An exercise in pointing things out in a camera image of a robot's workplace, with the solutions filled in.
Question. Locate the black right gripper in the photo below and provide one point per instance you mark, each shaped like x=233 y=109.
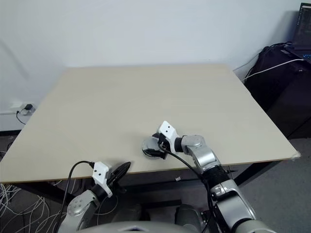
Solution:
x=164 y=145

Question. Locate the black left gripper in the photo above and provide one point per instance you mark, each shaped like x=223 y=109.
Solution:
x=112 y=179

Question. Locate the black round motor housing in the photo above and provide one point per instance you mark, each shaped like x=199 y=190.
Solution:
x=155 y=155

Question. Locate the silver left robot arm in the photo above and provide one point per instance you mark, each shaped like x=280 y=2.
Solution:
x=77 y=206

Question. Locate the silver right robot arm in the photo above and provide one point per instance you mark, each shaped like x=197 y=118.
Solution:
x=206 y=157

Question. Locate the grey robot torso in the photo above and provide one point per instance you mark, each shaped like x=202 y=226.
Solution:
x=136 y=224

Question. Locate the black power adapter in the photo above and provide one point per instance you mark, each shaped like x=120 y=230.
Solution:
x=28 y=107

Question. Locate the large black bag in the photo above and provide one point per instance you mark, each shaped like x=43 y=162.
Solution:
x=277 y=87

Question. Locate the open black laptop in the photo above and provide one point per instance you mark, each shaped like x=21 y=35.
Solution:
x=303 y=31

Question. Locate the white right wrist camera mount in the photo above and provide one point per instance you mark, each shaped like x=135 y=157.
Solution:
x=168 y=130

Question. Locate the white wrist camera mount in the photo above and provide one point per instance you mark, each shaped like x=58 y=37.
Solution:
x=168 y=130
x=99 y=173

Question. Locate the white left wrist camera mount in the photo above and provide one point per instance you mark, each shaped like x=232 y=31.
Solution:
x=99 y=173

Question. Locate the black metal table frame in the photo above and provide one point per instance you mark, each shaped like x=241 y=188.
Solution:
x=245 y=174

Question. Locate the white wall power strip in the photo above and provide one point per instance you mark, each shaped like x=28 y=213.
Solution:
x=17 y=108

